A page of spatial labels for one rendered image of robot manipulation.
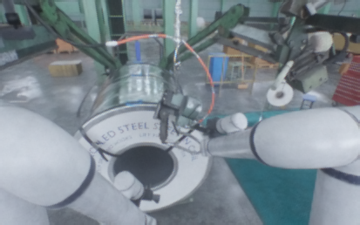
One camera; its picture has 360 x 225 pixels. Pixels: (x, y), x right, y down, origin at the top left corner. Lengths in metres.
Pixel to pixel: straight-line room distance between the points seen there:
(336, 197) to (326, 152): 0.15
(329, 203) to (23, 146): 0.58
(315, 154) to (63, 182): 0.42
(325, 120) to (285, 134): 0.07
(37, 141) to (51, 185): 0.07
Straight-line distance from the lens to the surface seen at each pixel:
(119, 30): 7.54
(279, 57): 1.35
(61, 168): 0.33
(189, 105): 1.09
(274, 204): 2.55
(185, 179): 1.73
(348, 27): 1.11
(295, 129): 0.39
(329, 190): 0.52
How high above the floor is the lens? 1.89
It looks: 28 degrees down
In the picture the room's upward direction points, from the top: 1 degrees clockwise
